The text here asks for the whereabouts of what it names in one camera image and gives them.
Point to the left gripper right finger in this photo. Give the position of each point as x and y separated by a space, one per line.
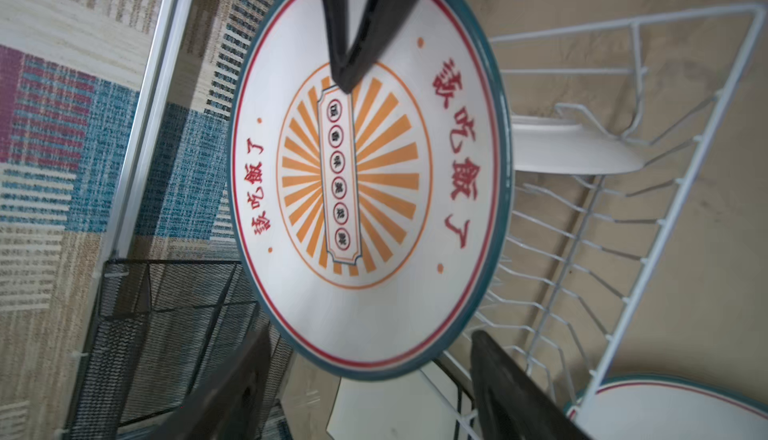
510 405

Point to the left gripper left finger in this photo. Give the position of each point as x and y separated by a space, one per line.
227 405

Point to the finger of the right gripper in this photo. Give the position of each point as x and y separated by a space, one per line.
380 22

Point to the white square plate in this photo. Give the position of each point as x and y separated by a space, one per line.
426 404

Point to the white round plate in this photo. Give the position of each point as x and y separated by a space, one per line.
371 222
565 146
646 406

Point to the black mesh shelf rack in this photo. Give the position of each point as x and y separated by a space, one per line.
160 329

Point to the white wire dish rack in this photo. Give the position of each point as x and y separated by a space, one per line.
580 250

